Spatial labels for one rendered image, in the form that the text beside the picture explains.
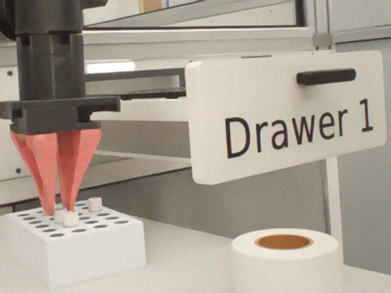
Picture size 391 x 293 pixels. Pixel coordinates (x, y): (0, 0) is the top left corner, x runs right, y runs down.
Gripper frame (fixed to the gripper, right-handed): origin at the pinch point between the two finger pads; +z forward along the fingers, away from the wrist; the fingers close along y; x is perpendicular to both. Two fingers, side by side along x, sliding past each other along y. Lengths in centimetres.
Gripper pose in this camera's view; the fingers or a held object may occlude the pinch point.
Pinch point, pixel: (58, 204)
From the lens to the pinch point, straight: 53.1
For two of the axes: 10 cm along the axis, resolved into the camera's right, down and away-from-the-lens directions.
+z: 0.4, 10.0, 0.4
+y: -8.8, 0.6, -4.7
